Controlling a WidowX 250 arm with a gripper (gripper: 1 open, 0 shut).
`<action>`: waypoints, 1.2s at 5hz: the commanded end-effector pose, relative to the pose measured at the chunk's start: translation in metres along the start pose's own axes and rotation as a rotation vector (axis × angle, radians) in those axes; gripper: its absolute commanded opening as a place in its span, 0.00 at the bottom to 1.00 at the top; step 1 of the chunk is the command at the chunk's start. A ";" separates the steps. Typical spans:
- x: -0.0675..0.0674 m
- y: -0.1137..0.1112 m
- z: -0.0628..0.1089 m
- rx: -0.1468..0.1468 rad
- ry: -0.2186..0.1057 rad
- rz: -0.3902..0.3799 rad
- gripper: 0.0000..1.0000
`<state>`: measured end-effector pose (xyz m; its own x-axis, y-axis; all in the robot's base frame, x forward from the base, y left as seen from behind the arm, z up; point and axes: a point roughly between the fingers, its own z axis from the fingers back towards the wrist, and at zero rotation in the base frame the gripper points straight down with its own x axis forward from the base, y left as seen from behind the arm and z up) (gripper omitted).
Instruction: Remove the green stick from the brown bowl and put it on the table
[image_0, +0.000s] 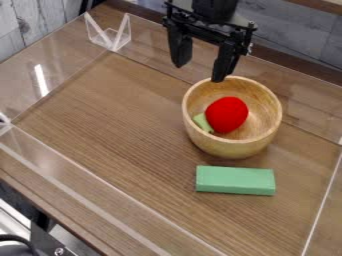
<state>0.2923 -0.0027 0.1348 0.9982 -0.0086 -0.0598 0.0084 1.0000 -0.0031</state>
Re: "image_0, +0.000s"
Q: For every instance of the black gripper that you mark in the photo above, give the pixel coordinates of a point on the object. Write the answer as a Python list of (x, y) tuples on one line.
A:
[(212, 21)]

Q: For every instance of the green stick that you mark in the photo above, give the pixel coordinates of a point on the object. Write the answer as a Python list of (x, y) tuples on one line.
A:
[(201, 121)]

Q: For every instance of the light wooden bowl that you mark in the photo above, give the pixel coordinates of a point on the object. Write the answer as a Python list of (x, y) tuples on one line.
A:
[(255, 135)]

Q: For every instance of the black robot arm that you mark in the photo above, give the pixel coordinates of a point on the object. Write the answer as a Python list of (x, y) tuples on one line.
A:
[(212, 21)]

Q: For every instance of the red ball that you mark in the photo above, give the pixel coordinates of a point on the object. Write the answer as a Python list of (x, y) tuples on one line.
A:
[(227, 114)]

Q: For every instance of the green rectangular block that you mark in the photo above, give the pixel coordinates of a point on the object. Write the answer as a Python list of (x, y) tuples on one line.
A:
[(236, 180)]

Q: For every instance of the clear acrylic corner bracket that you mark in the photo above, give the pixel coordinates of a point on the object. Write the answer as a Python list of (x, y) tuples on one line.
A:
[(110, 39)]

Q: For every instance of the clear acrylic tray wall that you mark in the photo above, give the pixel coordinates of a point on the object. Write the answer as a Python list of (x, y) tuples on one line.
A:
[(121, 226)]

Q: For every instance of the black metal table bracket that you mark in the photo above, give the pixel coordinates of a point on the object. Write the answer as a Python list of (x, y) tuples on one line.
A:
[(46, 244)]

